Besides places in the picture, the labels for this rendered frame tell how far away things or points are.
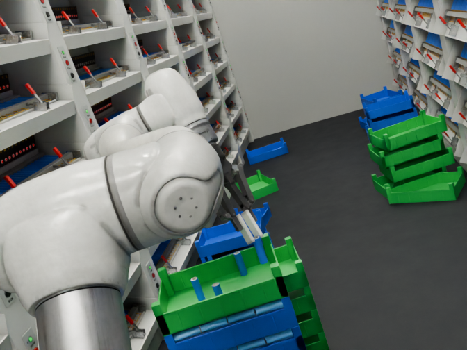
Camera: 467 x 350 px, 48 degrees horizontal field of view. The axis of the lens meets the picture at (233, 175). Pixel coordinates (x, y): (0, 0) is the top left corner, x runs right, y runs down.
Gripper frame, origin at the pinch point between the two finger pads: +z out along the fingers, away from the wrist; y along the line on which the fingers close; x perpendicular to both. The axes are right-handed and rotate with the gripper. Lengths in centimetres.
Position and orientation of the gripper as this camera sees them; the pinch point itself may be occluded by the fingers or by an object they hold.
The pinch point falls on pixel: (247, 226)
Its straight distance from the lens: 118.6
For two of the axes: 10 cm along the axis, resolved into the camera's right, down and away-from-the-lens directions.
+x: -3.5, 3.3, 8.8
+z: 5.0, 8.6, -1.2
